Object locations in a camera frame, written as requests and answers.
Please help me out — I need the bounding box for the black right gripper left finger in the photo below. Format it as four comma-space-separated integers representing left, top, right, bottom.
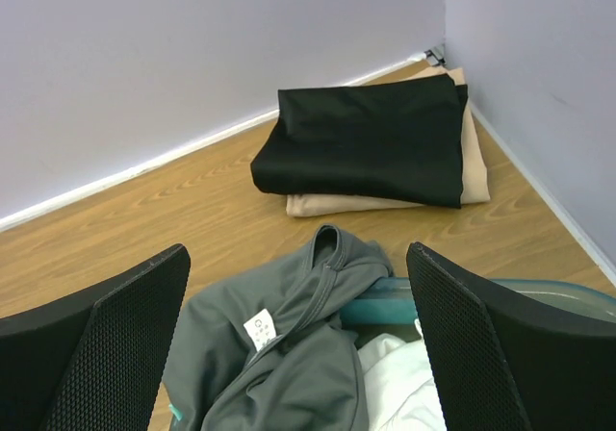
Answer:
1, 244, 191, 430

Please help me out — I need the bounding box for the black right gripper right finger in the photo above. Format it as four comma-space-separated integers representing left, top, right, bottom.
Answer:
406, 242, 615, 430

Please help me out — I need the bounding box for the grey t-shirt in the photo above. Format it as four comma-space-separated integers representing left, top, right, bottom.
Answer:
163, 225, 393, 430

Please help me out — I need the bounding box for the white t-shirt in basket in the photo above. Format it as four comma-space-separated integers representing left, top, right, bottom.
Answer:
358, 319, 447, 431

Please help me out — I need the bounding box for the teal plastic basket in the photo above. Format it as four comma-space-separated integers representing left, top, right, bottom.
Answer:
340, 277, 615, 326

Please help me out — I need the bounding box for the folded black t-shirt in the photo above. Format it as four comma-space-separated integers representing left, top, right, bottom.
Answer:
250, 74, 468, 209

